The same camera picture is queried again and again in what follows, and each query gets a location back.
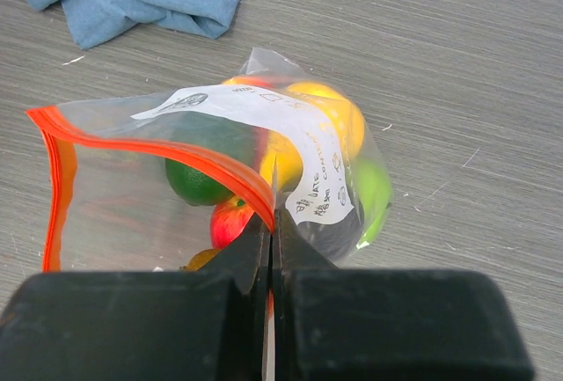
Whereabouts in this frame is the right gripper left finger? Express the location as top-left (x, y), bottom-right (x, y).
top-left (1, 217), bottom-right (269, 380)

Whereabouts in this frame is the red yellow mango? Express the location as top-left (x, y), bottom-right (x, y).
top-left (222, 75), bottom-right (291, 89)

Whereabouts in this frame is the clear orange zip bag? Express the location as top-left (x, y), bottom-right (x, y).
top-left (27, 48), bottom-right (387, 272)

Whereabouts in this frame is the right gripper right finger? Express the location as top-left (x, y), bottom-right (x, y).
top-left (270, 211), bottom-right (536, 380)

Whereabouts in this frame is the red apple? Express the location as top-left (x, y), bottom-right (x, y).
top-left (209, 196), bottom-right (254, 249)

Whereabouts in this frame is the yellow pear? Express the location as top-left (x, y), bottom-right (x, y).
top-left (255, 80), bottom-right (366, 193)

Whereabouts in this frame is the green fruit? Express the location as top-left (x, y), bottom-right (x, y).
top-left (165, 112), bottom-right (260, 207)

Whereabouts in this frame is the green apple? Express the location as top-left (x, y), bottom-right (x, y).
top-left (353, 158), bottom-right (393, 250)

